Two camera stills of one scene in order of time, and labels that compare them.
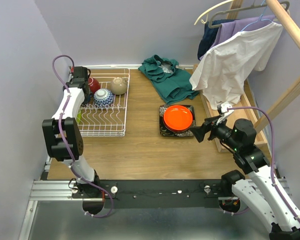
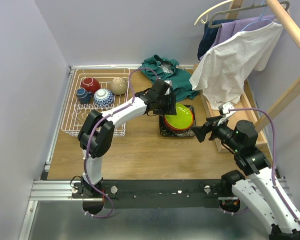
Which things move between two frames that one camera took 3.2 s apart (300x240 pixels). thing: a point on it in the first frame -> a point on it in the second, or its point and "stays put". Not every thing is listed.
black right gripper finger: [211, 121] stays put
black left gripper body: [87, 94] -> [168, 105]
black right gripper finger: [200, 131] stays put
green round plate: [78, 117] -> [183, 119]
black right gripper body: [223, 133] stays put
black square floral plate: [164, 132] stays put
